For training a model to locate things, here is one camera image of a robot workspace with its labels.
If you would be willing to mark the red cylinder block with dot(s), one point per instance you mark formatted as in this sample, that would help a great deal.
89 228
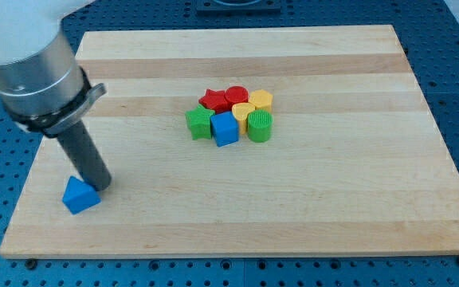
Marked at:
236 95

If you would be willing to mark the green cylinder block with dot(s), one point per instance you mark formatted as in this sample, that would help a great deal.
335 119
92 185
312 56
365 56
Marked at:
260 124

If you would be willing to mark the yellow heart block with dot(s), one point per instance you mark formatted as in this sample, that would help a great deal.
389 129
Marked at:
240 113

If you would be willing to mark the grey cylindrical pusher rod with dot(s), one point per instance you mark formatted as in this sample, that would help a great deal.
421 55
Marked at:
82 152

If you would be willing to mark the yellow pentagon block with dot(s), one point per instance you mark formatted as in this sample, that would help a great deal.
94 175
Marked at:
261 100

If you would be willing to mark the red star block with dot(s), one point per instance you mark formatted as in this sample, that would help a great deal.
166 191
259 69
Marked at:
215 100

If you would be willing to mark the wooden board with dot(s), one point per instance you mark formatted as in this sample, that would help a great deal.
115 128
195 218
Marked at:
356 165

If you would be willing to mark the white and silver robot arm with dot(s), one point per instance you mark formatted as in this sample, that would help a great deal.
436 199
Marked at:
42 87

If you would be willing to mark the green star block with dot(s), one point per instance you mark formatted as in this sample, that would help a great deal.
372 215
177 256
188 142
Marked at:
198 122

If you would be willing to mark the blue cube block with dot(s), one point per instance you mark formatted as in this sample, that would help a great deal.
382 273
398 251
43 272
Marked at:
224 128

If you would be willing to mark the blue triangle block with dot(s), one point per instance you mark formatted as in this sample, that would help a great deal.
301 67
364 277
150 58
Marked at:
79 196

